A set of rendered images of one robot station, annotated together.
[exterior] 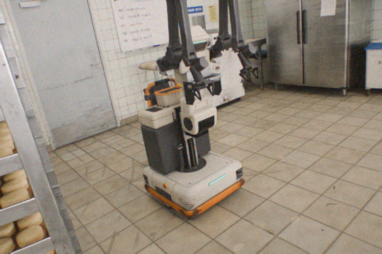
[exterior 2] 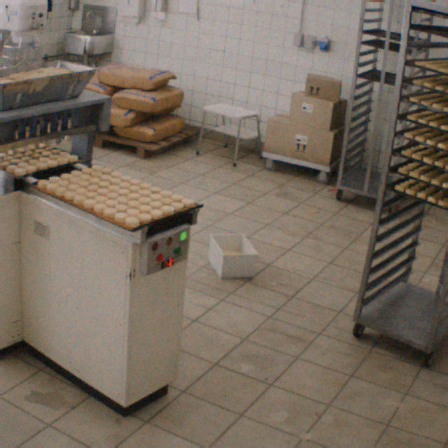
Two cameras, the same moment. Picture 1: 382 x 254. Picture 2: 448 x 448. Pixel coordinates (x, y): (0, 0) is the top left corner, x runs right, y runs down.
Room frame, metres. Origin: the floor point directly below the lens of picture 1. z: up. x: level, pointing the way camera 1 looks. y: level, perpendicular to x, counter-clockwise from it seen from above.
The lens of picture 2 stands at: (3.07, -1.91, 1.92)
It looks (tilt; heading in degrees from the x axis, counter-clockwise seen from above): 22 degrees down; 153
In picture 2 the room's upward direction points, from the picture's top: 7 degrees clockwise
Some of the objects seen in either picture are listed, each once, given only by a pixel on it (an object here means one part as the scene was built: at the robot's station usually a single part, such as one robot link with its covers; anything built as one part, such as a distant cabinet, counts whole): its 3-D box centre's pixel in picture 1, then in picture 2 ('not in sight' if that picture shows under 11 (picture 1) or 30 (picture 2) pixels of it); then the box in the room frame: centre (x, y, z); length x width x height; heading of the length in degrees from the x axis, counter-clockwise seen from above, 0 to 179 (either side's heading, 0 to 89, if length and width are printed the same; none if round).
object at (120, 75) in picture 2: not in sight; (133, 76); (-3.26, 0.24, 0.62); 0.72 x 0.42 x 0.17; 42
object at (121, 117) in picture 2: not in sight; (111, 110); (-3.16, 0.01, 0.32); 0.72 x 0.42 x 0.17; 40
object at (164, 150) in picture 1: (178, 129); not in sight; (2.29, 0.08, 0.59); 0.55 x 0.34 x 0.83; 126
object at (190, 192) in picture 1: (191, 176); not in sight; (2.22, 0.03, 0.16); 0.67 x 0.64 x 0.25; 36
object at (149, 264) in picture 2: not in sight; (165, 250); (0.73, -0.94, 0.77); 0.24 x 0.04 x 0.14; 117
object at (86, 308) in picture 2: not in sight; (97, 290); (0.41, -1.11, 0.45); 0.70 x 0.34 x 0.90; 27
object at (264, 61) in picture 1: (261, 66); not in sight; (6.05, -1.74, 0.33); 0.54 x 0.53 x 0.66; 36
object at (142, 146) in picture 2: not in sight; (123, 133); (-3.29, 0.19, 0.06); 1.20 x 0.80 x 0.11; 38
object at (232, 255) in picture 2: not in sight; (232, 256); (-0.52, 0.01, 0.08); 0.30 x 0.22 x 0.16; 172
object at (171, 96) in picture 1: (171, 96); not in sight; (2.31, 0.10, 0.87); 0.23 x 0.15 x 0.11; 126
